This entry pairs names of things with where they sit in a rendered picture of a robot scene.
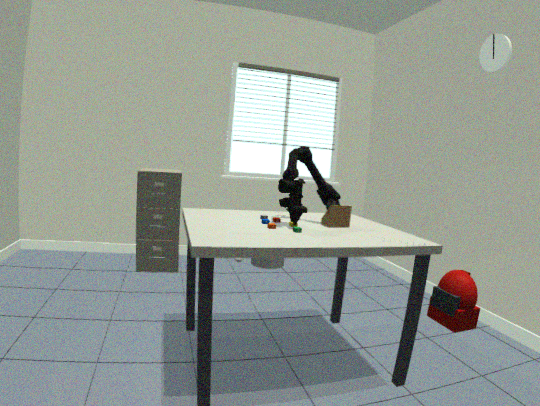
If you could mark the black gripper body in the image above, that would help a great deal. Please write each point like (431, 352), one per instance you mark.
(298, 208)

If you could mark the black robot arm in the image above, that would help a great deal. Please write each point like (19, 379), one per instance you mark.
(327, 193)

